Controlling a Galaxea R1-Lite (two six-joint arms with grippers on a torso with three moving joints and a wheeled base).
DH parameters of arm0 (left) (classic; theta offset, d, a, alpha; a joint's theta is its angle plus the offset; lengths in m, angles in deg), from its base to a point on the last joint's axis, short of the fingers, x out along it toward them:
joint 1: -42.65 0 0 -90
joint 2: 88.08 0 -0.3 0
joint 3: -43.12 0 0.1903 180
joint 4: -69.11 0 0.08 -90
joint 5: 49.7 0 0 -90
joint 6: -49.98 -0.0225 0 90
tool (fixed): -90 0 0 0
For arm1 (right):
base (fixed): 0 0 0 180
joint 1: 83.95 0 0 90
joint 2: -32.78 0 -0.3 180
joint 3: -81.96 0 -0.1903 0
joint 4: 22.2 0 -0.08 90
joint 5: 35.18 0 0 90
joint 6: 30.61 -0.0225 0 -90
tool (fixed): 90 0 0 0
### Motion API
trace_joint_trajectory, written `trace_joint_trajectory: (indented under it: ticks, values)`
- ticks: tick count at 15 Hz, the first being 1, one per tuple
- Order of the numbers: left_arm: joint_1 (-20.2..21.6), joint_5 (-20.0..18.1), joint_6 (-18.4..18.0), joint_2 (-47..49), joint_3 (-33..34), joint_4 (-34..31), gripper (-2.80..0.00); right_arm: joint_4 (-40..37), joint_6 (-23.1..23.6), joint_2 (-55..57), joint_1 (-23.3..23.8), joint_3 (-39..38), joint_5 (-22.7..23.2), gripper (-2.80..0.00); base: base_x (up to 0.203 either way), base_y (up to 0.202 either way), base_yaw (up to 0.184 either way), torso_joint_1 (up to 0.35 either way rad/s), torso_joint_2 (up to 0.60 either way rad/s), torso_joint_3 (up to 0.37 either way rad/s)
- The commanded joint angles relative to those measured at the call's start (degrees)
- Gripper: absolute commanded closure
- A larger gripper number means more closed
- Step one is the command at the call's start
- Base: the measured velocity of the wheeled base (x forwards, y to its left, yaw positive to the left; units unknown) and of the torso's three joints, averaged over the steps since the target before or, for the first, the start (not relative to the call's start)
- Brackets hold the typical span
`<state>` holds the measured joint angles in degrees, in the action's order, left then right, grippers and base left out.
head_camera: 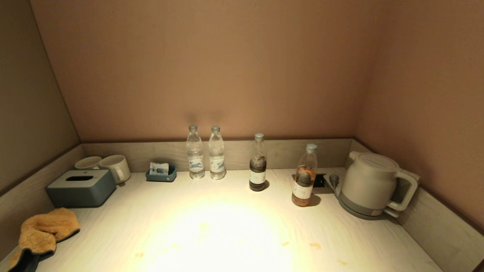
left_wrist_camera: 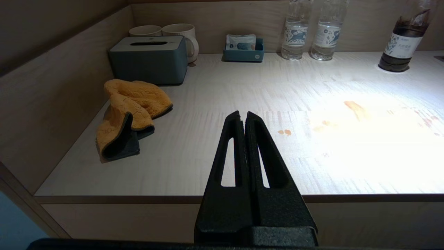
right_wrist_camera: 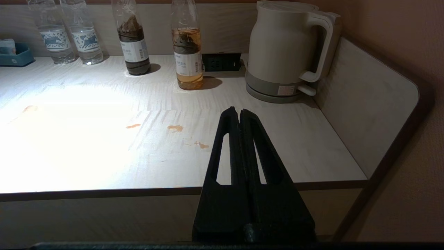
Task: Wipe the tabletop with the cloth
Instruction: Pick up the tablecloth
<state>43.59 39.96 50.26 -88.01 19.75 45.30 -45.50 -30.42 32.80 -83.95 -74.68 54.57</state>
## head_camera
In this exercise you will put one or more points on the orange microfibre cloth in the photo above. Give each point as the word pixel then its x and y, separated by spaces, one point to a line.
pixel 41 230

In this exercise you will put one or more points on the clear water bottle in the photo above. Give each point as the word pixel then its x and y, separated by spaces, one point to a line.
pixel 195 158
pixel 217 158

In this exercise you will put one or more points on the bottle with dark tea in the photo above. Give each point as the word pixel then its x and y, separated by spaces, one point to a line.
pixel 258 173

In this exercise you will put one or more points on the bottle with amber tea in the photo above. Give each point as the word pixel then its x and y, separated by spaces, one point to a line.
pixel 303 185

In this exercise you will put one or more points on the black power socket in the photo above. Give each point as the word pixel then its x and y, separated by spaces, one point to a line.
pixel 319 180

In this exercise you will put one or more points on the small blue tray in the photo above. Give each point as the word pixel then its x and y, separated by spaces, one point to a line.
pixel 162 178

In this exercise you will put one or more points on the white tea bag packet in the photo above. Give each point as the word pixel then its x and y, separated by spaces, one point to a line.
pixel 158 168

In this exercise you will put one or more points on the grey power plug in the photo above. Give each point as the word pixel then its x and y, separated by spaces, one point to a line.
pixel 334 178

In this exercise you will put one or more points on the white ceramic mug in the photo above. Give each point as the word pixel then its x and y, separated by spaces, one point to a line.
pixel 115 166
pixel 87 163

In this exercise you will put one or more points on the grey kettle base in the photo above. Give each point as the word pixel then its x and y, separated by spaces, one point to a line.
pixel 351 209

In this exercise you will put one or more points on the white electric kettle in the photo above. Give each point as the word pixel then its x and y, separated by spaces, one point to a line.
pixel 368 181

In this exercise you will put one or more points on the grey tissue box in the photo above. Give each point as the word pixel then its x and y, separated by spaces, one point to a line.
pixel 81 190

